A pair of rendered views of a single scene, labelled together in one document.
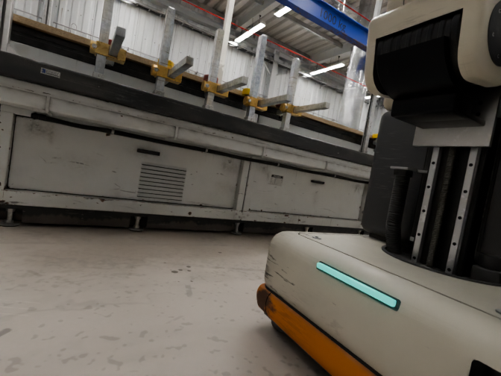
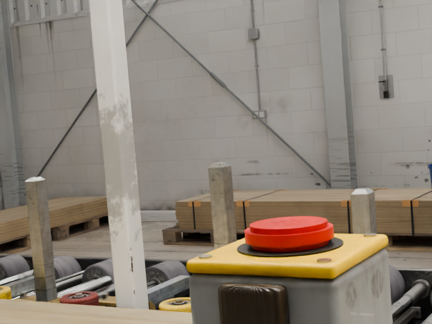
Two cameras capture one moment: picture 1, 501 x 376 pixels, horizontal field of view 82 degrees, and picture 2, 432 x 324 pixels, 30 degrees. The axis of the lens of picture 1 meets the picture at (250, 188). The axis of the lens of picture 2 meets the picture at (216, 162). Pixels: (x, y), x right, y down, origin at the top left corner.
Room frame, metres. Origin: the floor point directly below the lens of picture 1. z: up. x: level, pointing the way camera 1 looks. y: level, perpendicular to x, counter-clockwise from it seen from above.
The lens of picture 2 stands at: (1.94, -1.08, 1.29)
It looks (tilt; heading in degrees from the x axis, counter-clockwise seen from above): 4 degrees down; 62
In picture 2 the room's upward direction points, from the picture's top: 5 degrees counter-clockwise
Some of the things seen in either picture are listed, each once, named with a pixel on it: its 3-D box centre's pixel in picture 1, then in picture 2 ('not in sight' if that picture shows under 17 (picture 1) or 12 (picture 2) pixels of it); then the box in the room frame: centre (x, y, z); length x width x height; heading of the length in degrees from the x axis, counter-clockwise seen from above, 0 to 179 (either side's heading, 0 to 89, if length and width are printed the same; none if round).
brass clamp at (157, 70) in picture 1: (166, 74); not in sight; (1.38, 0.48, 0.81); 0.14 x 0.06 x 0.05; 121
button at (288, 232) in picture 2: not in sight; (289, 240); (2.14, -0.77, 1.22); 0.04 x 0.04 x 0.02
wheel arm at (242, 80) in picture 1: (224, 88); not in sight; (1.46, 0.21, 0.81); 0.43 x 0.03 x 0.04; 31
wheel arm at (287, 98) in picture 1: (264, 103); not in sight; (1.59, 0.00, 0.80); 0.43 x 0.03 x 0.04; 31
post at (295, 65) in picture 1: (289, 98); not in sight; (1.76, -0.14, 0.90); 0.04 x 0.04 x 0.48; 31
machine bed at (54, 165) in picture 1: (341, 186); not in sight; (2.84, -0.87, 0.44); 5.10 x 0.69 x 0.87; 121
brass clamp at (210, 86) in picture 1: (215, 89); not in sight; (1.51, 0.27, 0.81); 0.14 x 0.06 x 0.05; 121
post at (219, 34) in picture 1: (212, 77); not in sight; (1.50, 0.28, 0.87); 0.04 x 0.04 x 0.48; 31
